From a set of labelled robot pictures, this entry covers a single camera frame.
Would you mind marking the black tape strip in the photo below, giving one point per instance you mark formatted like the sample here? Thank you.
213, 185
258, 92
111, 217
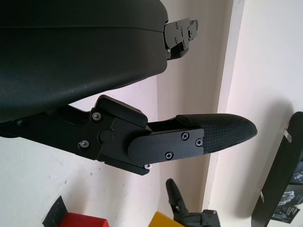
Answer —
55, 212

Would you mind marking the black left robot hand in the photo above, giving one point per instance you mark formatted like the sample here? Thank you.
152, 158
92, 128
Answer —
71, 59

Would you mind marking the black curved panel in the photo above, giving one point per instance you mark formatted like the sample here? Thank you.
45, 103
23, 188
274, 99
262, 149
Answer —
281, 165

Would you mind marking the red wooden cube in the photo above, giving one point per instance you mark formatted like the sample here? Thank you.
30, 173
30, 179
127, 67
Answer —
82, 221

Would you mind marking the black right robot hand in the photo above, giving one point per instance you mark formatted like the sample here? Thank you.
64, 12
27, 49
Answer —
196, 218

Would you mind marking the yellow wooden cube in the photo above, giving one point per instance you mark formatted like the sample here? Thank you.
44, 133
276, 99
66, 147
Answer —
161, 221

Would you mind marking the dark printed box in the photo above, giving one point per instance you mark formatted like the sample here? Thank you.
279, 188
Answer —
298, 173
288, 208

